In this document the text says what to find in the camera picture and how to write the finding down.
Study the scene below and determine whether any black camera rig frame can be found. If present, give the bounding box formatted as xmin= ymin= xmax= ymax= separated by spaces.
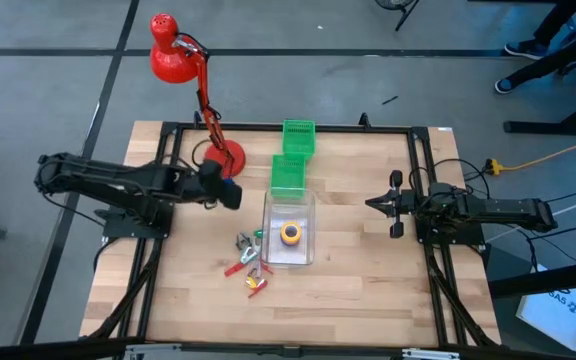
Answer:
xmin=0 ymin=272 xmax=576 ymax=360

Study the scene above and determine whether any person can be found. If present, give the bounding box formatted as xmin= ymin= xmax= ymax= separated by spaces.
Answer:
xmin=494 ymin=0 xmax=576 ymax=95

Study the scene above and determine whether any clear plastic bin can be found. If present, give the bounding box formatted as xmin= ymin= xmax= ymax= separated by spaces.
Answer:
xmin=260 ymin=188 xmax=317 ymax=267

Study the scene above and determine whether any white floor cable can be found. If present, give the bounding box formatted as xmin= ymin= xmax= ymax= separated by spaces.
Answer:
xmin=487 ymin=188 xmax=576 ymax=245

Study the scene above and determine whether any white staple remover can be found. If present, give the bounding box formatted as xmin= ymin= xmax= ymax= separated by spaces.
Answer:
xmin=238 ymin=245 xmax=260 ymax=266

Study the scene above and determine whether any red desk lamp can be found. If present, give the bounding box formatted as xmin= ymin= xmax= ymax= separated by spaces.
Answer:
xmin=148 ymin=13 xmax=247 ymax=180

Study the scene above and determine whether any orange yellow tape roll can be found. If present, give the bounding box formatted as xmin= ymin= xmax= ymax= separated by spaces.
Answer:
xmin=280 ymin=221 xmax=304 ymax=247

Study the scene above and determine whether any green plastic basket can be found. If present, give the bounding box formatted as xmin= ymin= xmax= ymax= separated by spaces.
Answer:
xmin=269 ymin=153 xmax=308 ymax=200
xmin=281 ymin=119 xmax=317 ymax=160

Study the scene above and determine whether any yellow extension cord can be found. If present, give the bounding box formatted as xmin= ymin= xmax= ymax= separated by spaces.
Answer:
xmin=485 ymin=128 xmax=576 ymax=177

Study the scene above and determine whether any black lamp power cable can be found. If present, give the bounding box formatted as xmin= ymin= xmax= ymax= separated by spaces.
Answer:
xmin=190 ymin=138 xmax=219 ymax=171

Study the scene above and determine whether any black desk leg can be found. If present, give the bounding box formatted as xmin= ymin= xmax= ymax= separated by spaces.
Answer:
xmin=503 ymin=89 xmax=576 ymax=137

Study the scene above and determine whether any silver metal bracket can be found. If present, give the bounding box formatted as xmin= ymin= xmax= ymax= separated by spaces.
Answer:
xmin=400 ymin=347 xmax=462 ymax=360
xmin=123 ymin=342 xmax=184 ymax=360

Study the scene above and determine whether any white printed sheet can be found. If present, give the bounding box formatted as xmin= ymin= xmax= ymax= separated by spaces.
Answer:
xmin=514 ymin=285 xmax=576 ymax=353

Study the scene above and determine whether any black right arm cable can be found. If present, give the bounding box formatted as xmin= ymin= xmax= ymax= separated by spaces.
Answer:
xmin=406 ymin=157 xmax=492 ymax=201

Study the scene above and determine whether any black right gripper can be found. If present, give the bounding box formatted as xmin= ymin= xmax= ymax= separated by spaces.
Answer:
xmin=365 ymin=169 xmax=422 ymax=239

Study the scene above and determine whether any black floor stand base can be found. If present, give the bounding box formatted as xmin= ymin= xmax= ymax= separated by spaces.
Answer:
xmin=373 ymin=0 xmax=422 ymax=32

